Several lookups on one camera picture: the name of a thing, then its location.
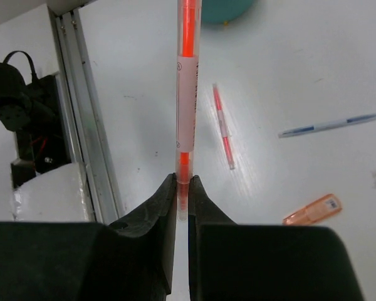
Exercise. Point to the aluminium front rail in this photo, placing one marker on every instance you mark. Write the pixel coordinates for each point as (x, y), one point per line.
(84, 119)

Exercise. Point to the blue white pen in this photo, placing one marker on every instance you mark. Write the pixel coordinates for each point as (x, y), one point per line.
(328, 125)

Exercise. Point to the orange pen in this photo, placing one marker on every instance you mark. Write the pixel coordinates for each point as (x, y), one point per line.
(188, 34)
(223, 127)

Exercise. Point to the white front panel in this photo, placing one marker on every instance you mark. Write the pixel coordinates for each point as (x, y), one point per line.
(60, 195)

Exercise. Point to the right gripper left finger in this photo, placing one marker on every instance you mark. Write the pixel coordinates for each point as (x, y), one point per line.
(129, 259)

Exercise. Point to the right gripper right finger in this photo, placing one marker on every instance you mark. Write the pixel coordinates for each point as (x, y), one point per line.
(230, 261)

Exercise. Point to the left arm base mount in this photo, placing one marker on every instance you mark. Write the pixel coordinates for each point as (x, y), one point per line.
(32, 112)

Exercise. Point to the orange clear cap highlighter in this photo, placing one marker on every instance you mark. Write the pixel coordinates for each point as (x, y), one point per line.
(323, 208)

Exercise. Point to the teal round organizer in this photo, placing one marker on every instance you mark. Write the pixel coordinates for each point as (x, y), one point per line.
(221, 11)

